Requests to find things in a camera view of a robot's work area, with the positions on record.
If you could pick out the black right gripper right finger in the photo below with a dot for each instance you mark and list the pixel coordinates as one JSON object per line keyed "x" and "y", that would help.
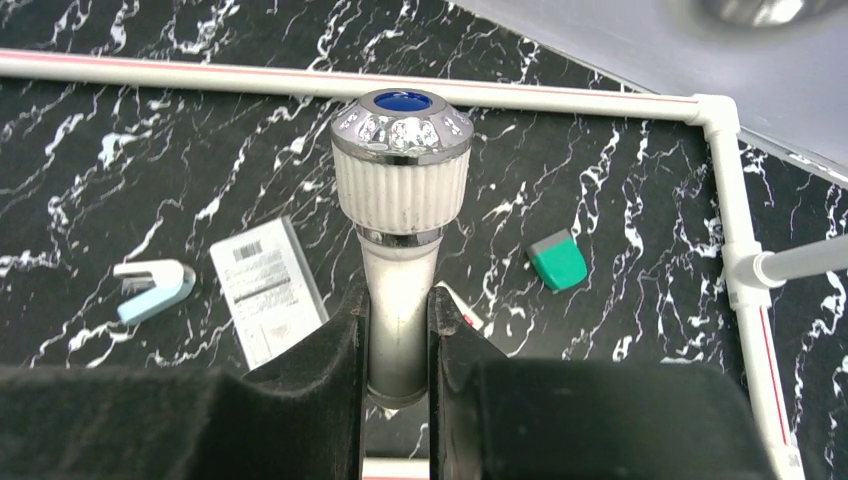
{"x": 496, "y": 417}

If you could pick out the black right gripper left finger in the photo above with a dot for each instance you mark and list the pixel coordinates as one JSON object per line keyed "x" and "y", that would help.
{"x": 299, "y": 416}

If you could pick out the white PVC pipe frame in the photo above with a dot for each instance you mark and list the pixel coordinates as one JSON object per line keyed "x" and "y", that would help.
{"x": 750, "y": 272}

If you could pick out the green small box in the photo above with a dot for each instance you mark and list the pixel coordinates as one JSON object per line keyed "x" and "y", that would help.
{"x": 558, "y": 261}

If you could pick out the light blue white stapler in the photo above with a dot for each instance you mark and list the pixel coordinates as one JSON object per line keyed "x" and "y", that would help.
{"x": 155, "y": 286}

